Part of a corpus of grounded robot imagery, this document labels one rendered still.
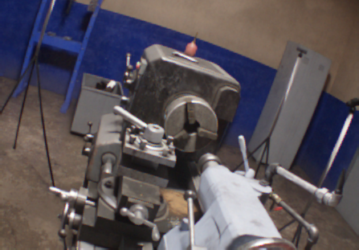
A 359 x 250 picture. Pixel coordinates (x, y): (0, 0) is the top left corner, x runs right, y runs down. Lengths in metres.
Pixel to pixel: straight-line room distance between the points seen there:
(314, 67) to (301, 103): 0.56
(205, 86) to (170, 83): 0.18
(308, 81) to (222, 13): 1.57
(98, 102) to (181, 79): 2.13
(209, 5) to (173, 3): 0.50
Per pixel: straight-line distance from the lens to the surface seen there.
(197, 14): 5.23
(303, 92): 5.34
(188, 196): 1.06
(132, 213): 1.07
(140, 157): 1.17
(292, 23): 5.68
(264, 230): 0.93
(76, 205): 1.28
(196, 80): 1.92
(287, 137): 5.44
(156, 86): 1.91
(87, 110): 3.98
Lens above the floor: 1.56
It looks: 16 degrees down
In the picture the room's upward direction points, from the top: 20 degrees clockwise
